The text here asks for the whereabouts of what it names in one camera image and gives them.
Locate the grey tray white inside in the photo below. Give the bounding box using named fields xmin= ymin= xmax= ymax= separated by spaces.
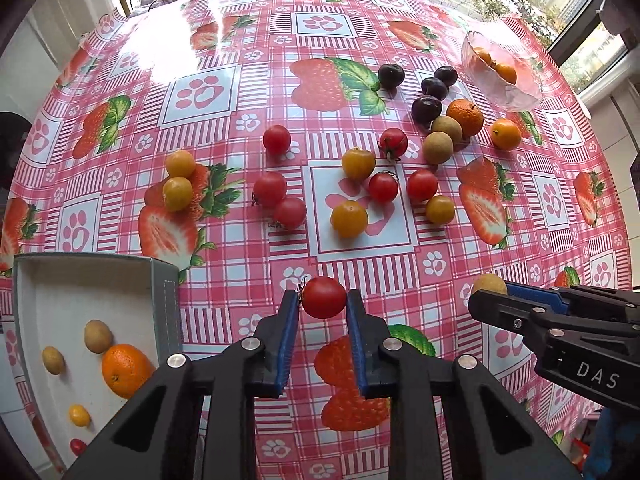
xmin=11 ymin=252 xmax=181 ymax=476

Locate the brown longan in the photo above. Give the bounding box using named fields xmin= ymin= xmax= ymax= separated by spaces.
xmin=423 ymin=131 xmax=454 ymax=165
xmin=431 ymin=115 xmax=464 ymax=145
xmin=83 ymin=320 xmax=113 ymax=354
xmin=471 ymin=273 xmax=509 ymax=297
xmin=41 ymin=346 xmax=66 ymax=376

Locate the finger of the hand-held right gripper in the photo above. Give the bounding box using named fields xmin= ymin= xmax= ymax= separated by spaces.
xmin=468 ymin=290 xmax=556 ymax=333
xmin=505 ymin=282 xmax=640 ymax=311

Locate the strawberry print pink tablecloth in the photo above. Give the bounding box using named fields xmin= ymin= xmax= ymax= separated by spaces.
xmin=0 ymin=0 xmax=633 ymax=480

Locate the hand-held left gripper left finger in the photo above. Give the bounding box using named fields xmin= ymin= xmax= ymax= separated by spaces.
xmin=65 ymin=287 xmax=303 ymax=480

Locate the small mandarin orange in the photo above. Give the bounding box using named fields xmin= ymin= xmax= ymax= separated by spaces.
xmin=446 ymin=99 xmax=485 ymax=138

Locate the large orange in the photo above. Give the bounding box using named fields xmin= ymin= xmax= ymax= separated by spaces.
xmin=101 ymin=343 xmax=156 ymax=400

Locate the clear glass bowl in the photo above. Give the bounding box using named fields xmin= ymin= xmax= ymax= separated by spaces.
xmin=460 ymin=30 xmax=544 ymax=112

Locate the red cherry tomato with stem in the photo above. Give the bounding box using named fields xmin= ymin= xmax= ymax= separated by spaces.
xmin=378 ymin=127 xmax=409 ymax=161

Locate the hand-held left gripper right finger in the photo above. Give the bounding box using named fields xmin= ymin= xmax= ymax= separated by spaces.
xmin=345 ymin=287 xmax=583 ymax=480

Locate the person's right forearm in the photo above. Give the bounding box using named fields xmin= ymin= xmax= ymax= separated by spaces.
xmin=582 ymin=405 xmax=640 ymax=480

